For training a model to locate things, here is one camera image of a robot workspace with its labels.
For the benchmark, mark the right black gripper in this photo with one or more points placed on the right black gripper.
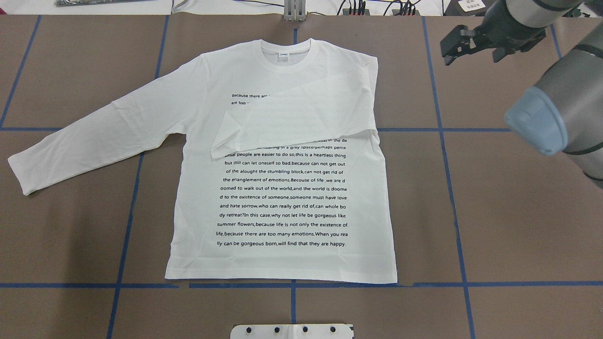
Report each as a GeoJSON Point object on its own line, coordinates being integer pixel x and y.
{"type": "Point", "coordinates": [500, 27]}

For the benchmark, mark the white long-sleeve printed shirt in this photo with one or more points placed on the white long-sleeve printed shirt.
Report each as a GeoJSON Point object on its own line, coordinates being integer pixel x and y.
{"type": "Point", "coordinates": [282, 175]}

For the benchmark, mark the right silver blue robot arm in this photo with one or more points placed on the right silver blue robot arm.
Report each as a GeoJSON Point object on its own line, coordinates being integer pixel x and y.
{"type": "Point", "coordinates": [562, 112]}

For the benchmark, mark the lower orange black adapter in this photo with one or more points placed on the lower orange black adapter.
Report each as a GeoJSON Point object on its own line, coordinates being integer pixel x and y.
{"type": "Point", "coordinates": [406, 7]}

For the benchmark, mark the orange black adapter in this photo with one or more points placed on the orange black adapter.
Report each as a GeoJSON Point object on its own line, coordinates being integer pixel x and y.
{"type": "Point", "coordinates": [353, 8]}
{"type": "Point", "coordinates": [406, 7]}

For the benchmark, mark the upper orange black adapter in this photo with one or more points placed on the upper orange black adapter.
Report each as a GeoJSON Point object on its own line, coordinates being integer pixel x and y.
{"type": "Point", "coordinates": [353, 8]}

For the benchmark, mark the aluminium frame post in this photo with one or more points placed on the aluminium frame post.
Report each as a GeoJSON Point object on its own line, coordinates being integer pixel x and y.
{"type": "Point", "coordinates": [295, 10]}

